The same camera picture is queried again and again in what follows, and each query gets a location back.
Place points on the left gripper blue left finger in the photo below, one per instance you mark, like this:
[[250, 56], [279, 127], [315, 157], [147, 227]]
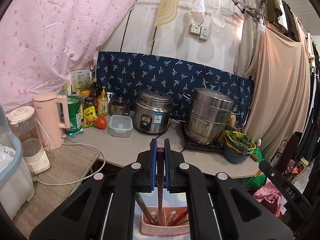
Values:
[[153, 150]]

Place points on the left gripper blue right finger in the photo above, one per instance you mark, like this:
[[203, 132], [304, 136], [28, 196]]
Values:
[[167, 162]]

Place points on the green chopstick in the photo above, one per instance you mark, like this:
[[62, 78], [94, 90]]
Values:
[[144, 208]]

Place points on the bright red chopstick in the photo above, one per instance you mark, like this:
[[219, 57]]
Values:
[[180, 217]]

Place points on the silver rice cooker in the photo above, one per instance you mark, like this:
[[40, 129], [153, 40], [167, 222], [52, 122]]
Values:
[[152, 111]]

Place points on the clear food storage container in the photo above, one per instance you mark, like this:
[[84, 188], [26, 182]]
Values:
[[120, 126]]

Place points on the green plastic bag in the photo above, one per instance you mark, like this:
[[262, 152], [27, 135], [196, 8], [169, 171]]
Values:
[[254, 182]]

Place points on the black induction cooktop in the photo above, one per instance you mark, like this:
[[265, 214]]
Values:
[[214, 147]]

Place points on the small steel lidded pot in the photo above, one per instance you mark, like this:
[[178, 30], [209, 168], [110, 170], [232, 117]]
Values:
[[119, 106]]

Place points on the stainless steel steamer pot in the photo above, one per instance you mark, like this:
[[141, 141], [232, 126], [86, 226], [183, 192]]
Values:
[[208, 114]]

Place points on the red tomato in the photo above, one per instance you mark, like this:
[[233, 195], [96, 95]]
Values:
[[101, 123]]

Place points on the cooking oil bottle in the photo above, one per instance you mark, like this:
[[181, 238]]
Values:
[[102, 103]]

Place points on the blue bowl with greens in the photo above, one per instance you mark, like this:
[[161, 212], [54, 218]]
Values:
[[238, 147]]

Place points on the yellow snack packet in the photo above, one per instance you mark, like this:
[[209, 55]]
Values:
[[90, 115]]

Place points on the pink perforated utensil basket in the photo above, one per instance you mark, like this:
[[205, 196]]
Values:
[[167, 230]]

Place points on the navy leaf print cloth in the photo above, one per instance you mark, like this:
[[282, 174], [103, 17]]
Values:
[[126, 74]]

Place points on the green tin can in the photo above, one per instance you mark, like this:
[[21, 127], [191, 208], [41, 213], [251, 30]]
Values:
[[74, 113]]

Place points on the white box with print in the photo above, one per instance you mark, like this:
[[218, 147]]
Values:
[[82, 78]]

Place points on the beige curtain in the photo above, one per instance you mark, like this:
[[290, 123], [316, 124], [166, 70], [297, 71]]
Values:
[[281, 92]]

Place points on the pink electric kettle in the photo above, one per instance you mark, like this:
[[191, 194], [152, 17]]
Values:
[[52, 113]]

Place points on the white blender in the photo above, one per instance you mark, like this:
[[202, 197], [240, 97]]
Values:
[[23, 123]]

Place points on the hanging yellow cutting board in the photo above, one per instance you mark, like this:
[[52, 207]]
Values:
[[167, 12]]

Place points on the white hanging skimmer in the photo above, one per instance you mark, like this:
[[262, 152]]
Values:
[[217, 16]]

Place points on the white blue dish drainer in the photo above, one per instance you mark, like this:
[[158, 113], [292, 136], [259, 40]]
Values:
[[16, 180]]

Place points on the pink floral curtain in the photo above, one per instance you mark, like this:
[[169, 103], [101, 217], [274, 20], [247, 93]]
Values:
[[43, 41]]

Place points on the wall power socket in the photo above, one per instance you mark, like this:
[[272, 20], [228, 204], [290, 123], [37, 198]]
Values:
[[201, 32]]

